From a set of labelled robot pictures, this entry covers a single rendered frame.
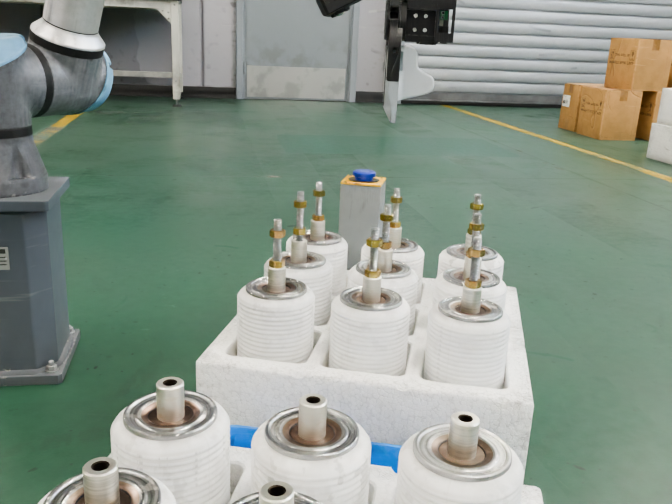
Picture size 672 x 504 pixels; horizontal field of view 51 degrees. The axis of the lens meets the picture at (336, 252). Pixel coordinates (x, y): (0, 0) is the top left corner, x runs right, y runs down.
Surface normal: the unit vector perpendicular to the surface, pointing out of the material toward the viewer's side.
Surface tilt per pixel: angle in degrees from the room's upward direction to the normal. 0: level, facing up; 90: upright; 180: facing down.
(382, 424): 90
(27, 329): 90
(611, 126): 90
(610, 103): 90
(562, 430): 0
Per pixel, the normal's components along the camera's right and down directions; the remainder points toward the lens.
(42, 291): 0.82, 0.20
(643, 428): 0.04, -0.95
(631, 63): -0.98, 0.02
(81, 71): 0.63, 0.54
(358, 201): -0.19, 0.29
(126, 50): 0.18, 0.30
